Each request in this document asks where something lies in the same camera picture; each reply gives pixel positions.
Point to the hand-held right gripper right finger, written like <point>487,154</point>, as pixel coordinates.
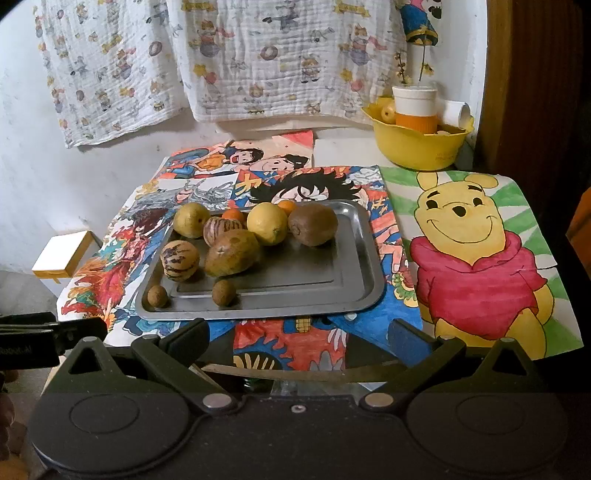
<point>406,339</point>

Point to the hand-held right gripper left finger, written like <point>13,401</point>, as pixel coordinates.
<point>184,334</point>

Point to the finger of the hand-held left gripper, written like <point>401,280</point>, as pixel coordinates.
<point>27,318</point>
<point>83,328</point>

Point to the small brown longan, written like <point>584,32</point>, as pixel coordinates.
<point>157,296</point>
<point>224,292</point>

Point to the pale striped pepino melon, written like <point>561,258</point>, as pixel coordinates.
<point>180,261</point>

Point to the olive brown mango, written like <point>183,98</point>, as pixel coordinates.
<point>232,253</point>

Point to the purple striped pepino melon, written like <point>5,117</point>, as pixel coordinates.
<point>220,230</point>

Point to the green-yellow round fruit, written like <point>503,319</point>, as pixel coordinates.
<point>191,219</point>

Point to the metal tray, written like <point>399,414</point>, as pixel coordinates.
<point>300,277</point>

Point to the small orange mandarin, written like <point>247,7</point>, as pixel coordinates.
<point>233,214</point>
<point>287,206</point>

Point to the yellow lemon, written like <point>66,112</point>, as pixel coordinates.
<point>268,223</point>

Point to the brown kiwi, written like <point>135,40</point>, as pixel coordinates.
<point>313,224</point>

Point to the white box with yellow tape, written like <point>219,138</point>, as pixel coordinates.
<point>60,256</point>

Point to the yellow bear drawing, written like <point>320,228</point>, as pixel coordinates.
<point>475,258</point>

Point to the cartoon children drawing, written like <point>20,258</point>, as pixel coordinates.
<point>203,161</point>

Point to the yellow plastic bowl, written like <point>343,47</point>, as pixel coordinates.
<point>415,150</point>

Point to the cartoon boy face drawing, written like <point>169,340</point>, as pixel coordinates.
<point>281,164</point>

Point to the orange wooden board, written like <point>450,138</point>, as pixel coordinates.
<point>581,217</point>

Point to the yellow round fruit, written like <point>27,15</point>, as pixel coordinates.
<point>388,113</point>

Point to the white paper roll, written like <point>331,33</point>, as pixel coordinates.
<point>453,112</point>

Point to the white and orange cup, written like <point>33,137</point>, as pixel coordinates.
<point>414,104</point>

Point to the white printed muslin blanket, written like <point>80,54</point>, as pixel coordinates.
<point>286,55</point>
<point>106,69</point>

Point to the thin plant stem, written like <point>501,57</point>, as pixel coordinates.
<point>421,64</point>

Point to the brown wooden cabinet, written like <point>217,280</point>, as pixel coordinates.
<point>531,83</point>

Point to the pink cartoon wall poster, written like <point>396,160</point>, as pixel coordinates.
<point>418,21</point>

